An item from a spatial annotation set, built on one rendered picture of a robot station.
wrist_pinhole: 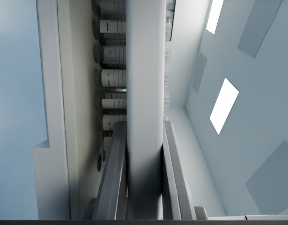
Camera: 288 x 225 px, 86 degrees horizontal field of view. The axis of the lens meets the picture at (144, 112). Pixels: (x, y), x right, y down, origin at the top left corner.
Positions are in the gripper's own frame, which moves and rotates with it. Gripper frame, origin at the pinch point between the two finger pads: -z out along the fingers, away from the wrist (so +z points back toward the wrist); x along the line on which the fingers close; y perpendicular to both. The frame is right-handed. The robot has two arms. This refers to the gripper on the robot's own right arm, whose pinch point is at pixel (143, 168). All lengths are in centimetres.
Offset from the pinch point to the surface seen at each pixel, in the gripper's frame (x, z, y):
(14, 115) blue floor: 107, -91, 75
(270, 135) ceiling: -181, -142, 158
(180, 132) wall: -125, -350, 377
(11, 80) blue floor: 107, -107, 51
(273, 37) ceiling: -181, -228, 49
